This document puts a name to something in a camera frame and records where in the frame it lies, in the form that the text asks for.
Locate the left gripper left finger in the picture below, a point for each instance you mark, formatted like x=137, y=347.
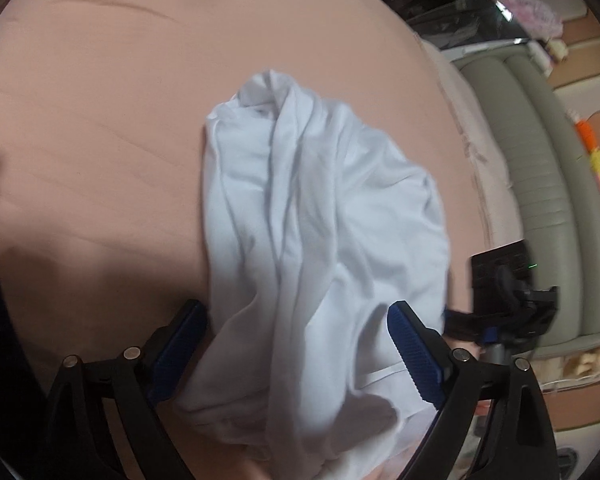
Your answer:
x=137, y=381

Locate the white navy-trimmed shirt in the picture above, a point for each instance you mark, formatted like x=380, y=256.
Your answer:
x=315, y=224

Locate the cream rabbit plush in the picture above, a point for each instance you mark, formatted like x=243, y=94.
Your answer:
x=587, y=364

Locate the grey leather headboard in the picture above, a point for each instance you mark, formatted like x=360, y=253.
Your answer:
x=556, y=191

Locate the beige waffle pillow cover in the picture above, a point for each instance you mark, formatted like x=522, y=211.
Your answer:
x=498, y=204

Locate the orange plush toy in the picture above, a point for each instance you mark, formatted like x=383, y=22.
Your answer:
x=587, y=135

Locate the white plush on headboard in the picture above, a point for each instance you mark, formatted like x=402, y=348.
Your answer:
x=547, y=54

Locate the pink bed sheet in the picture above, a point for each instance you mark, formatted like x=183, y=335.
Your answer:
x=102, y=110

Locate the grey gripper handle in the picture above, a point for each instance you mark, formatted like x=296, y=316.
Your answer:
x=497, y=353

